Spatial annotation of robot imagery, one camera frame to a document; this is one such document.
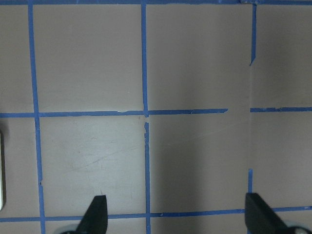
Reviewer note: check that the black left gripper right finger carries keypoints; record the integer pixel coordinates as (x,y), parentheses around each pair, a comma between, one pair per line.
(261,219)

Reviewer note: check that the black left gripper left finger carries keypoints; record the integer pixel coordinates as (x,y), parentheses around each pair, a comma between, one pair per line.
(95,220)

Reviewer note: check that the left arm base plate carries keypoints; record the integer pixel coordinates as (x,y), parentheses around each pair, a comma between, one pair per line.
(2,174)

